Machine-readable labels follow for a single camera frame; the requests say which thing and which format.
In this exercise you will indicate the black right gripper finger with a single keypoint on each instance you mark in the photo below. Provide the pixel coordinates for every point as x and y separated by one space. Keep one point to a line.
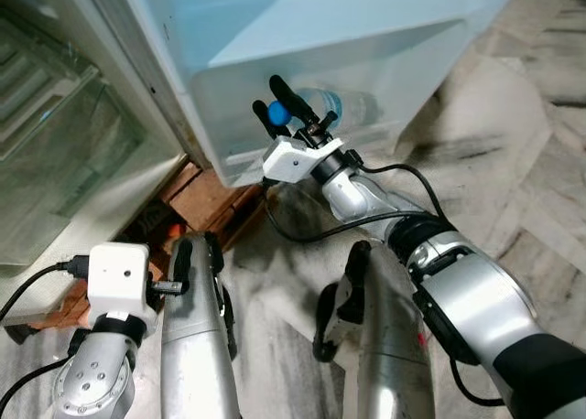
259 114
291 97

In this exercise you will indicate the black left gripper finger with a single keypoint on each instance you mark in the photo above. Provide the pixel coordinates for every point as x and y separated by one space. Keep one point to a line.
182 265

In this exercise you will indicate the blue-capped water bottle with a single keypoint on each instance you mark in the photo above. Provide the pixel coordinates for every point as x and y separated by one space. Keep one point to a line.
352 108

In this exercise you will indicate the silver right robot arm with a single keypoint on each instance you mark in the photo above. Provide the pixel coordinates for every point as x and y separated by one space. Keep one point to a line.
476 300

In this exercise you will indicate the brown wooden fridge base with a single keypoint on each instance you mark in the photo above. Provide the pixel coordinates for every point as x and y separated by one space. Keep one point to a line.
206 204

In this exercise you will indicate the white fridge body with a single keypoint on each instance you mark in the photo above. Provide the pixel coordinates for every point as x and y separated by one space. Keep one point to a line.
137 117

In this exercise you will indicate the clear fridge drawer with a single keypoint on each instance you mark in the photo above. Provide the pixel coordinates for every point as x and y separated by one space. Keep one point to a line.
64 154

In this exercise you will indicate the silver robot right leg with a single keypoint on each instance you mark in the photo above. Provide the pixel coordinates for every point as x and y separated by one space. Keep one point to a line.
385 346

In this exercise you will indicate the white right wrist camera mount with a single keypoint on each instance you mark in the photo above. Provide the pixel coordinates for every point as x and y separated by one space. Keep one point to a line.
293 161

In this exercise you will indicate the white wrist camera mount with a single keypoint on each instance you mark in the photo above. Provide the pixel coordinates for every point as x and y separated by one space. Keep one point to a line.
293 161
119 277

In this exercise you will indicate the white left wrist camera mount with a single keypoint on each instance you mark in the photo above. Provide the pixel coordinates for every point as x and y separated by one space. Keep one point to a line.
119 277

